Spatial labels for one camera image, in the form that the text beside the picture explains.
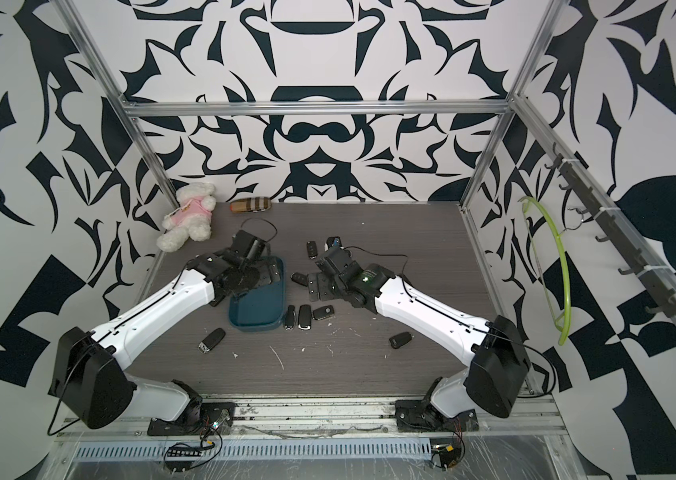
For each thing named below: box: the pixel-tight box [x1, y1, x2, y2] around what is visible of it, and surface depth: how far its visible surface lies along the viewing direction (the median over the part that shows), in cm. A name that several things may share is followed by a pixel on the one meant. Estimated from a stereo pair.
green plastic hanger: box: [518, 196, 572, 346], surface depth 69 cm
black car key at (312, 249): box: [306, 241, 318, 260], surface depth 107 cm
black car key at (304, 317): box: [298, 304, 312, 331], surface depth 91 cm
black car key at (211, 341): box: [198, 327, 226, 355], surface depth 88 cm
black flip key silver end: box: [284, 304, 296, 331], surface depth 92 cm
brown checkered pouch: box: [229, 197, 272, 213], surface depth 118 cm
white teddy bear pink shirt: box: [156, 182, 216, 252], surface depth 109 cm
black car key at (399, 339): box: [389, 332, 412, 349], surface depth 87 cm
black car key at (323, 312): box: [312, 305, 335, 321], surface depth 93 cm
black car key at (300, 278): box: [290, 272, 309, 287], surface depth 100 cm
